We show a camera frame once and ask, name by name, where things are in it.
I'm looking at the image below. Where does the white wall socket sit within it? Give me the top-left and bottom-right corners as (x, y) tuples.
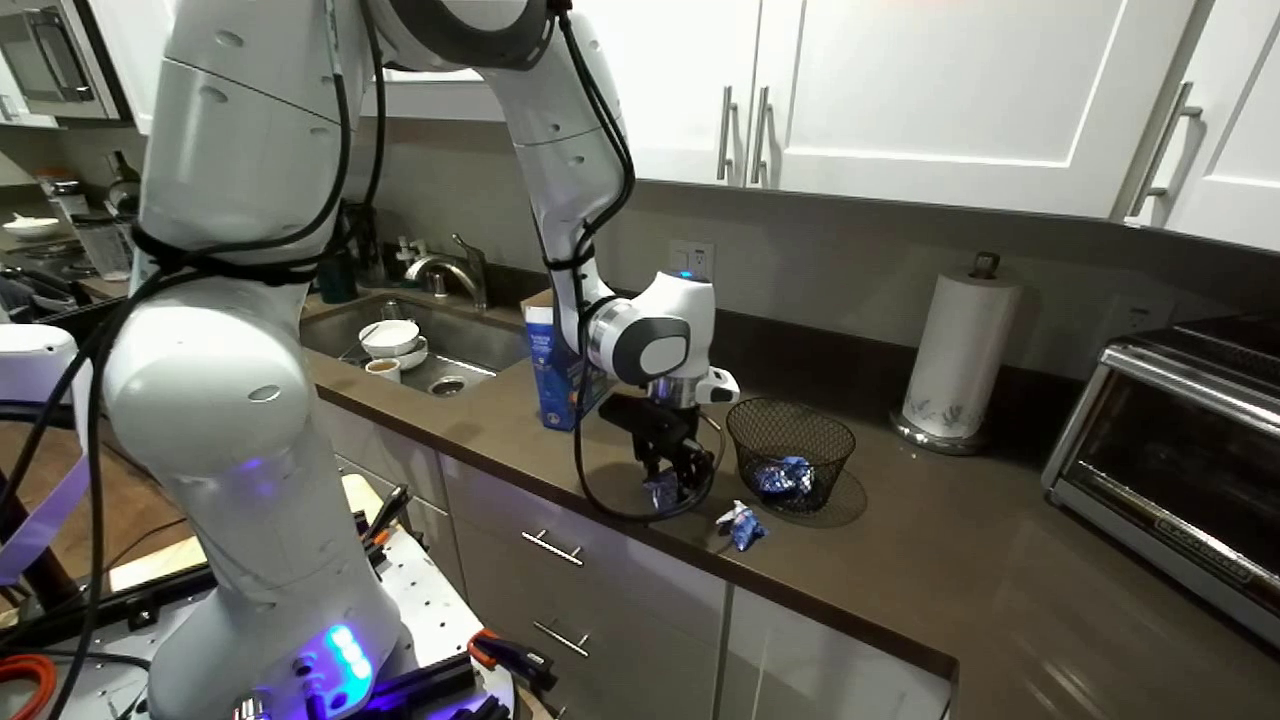
(1103, 293), (1178, 348)
(667, 239), (717, 287)

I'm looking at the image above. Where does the dark bottle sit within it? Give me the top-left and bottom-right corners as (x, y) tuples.
(104, 150), (142, 217)

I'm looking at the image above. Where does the white base cabinet door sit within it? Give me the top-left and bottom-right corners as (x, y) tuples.
(718, 584), (956, 720)

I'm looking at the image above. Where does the orange cable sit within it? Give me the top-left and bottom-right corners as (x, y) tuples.
(0, 653), (58, 720)

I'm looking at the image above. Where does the stack of white bowls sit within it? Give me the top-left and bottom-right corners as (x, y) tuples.
(357, 318), (430, 373)

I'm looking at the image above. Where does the paper towel roll on holder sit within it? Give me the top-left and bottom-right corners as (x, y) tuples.
(889, 251), (1024, 457)

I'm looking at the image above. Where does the microwave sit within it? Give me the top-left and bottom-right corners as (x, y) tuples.
(0, 0), (129, 127)

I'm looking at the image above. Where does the steel sink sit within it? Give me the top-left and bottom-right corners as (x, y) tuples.
(299, 289), (532, 401)

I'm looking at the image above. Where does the white drawer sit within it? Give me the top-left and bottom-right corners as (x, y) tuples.
(452, 520), (729, 720)
(438, 452), (731, 649)

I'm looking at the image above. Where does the blue carton box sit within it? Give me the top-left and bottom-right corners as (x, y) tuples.
(521, 289), (613, 433)

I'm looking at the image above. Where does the green soap bottle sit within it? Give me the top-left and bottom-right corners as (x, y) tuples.
(317, 240), (360, 305)

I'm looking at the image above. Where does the toaster oven door handle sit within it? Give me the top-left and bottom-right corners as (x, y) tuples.
(1098, 343), (1280, 433)

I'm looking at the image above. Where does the steel drawer handle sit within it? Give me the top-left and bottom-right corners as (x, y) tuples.
(519, 527), (586, 569)
(531, 619), (592, 660)

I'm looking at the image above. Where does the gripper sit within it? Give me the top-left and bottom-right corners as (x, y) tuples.
(625, 398), (717, 505)

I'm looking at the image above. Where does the steel tap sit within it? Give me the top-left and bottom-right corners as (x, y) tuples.
(403, 232), (491, 314)

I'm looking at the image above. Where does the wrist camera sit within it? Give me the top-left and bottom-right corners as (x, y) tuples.
(598, 392), (663, 435)

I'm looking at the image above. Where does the toaster oven door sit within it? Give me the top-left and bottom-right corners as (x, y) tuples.
(1045, 360), (1280, 641)

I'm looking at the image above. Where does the black wire basket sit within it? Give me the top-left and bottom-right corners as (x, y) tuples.
(725, 398), (858, 517)

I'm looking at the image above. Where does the clear jar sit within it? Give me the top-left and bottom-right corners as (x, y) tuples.
(72, 210), (134, 283)

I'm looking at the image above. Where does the white bowl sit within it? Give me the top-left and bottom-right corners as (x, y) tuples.
(0, 212), (63, 242)

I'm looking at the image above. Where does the silver toaster oven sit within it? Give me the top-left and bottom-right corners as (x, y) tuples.
(1040, 314), (1280, 653)

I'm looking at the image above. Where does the steel cabinet door handle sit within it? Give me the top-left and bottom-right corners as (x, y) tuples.
(715, 85), (740, 185)
(749, 85), (774, 189)
(1127, 81), (1205, 222)

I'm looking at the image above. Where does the white wall cabinet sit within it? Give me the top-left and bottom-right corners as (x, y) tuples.
(88, 0), (1280, 253)

